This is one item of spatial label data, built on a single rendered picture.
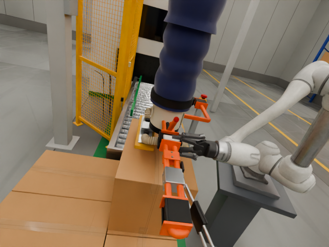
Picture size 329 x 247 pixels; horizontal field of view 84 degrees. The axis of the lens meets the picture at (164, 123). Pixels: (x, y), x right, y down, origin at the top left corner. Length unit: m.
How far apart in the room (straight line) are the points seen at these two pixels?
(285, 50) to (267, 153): 11.66
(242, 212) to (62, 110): 2.03
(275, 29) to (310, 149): 11.18
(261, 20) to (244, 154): 11.07
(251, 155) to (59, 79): 1.92
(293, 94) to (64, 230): 1.34
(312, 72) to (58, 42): 1.98
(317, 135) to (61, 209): 1.45
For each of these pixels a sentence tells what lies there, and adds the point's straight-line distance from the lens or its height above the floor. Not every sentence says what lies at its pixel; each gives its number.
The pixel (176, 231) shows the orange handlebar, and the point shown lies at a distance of 0.52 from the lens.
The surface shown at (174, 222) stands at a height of 1.18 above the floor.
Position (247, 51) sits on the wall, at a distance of 11.69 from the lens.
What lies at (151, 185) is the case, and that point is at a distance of 0.91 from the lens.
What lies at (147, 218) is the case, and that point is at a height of 0.69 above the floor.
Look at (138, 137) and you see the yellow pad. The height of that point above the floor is 1.05.
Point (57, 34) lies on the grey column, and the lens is 2.13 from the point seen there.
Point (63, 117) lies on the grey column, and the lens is 2.40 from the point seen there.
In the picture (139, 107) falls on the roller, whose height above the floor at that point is 0.52.
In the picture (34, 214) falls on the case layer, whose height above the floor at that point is 0.54.
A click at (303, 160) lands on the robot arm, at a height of 1.10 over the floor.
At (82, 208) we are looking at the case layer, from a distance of 1.29.
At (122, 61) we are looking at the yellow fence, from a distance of 2.08.
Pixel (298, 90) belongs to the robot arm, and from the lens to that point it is 1.09.
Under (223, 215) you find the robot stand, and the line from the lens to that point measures 1.70.
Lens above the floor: 1.59
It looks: 28 degrees down
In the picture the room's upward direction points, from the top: 15 degrees clockwise
